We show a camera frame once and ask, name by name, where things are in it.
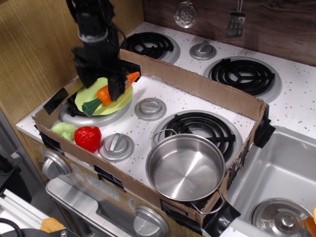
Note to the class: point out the black burner front left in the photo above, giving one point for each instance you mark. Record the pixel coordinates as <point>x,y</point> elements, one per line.
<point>69,113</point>

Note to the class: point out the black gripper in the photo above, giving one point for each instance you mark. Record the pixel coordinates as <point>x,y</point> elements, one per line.
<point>100,58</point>

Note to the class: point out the orange object bottom left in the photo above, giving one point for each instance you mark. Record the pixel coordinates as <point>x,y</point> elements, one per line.
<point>50,225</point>

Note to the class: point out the orange object in sink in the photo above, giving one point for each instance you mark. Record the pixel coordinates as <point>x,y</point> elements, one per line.
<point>310,222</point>

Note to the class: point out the hanging metal strainer spoon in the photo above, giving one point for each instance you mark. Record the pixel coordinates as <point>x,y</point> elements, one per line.
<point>185,14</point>

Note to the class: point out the silver oven door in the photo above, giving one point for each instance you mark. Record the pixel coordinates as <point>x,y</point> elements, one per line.
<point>94,216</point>

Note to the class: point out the light green plate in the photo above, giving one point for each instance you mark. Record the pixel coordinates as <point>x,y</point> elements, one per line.
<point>88,94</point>

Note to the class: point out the grey stove knob front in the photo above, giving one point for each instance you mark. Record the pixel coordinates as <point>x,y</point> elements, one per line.
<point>116,147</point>

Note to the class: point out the grey oven knob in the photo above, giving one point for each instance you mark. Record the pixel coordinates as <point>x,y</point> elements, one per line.
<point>148,223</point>
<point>54,166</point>

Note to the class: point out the red toy strawberry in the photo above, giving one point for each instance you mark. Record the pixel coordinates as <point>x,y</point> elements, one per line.
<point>88,137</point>

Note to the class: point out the grey oven knob left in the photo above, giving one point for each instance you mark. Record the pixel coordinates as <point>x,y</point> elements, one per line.
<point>54,166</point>

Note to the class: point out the grey stove knob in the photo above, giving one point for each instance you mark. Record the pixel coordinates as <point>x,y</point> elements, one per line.
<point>116,147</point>
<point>203,51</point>
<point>150,109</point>

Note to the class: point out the black burner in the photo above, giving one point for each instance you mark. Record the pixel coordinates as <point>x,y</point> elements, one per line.
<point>213,127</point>
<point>250,75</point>
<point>69,113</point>
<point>154,45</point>

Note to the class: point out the grey stove knob back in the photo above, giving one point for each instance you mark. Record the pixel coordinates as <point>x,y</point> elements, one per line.
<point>203,51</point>

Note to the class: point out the stainless steel pot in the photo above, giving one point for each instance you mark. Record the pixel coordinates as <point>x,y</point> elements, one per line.
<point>185,167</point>

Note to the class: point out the silver sink basin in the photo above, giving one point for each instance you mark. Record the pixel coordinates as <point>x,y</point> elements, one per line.
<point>284,168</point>

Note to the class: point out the steel pot lid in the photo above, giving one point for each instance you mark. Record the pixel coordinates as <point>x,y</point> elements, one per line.
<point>281,218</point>

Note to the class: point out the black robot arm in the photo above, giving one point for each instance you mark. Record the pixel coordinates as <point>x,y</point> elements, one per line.
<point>94,19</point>

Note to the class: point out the light green toy vegetable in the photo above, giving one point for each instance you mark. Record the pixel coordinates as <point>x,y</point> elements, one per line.
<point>65,130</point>

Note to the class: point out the black burner back right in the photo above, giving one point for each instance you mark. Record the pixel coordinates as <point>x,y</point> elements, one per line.
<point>250,75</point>

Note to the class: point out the orange toy carrot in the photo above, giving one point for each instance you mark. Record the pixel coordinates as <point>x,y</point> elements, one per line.
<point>103,97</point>

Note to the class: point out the grey stove knob middle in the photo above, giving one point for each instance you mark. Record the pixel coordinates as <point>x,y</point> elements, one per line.
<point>150,109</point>

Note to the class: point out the black burner back left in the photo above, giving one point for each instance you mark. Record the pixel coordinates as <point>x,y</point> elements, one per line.
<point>154,45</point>

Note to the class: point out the hanging metal spatula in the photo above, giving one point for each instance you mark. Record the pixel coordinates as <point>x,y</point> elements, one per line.
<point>236,22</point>

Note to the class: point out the black burner front right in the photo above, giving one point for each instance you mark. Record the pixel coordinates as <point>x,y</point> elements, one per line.
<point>213,127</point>

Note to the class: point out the cardboard fence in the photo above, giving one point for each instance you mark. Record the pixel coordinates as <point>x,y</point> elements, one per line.
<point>181,91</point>

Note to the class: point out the grey oven knob right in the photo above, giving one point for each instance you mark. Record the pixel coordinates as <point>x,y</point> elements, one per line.
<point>148,223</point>

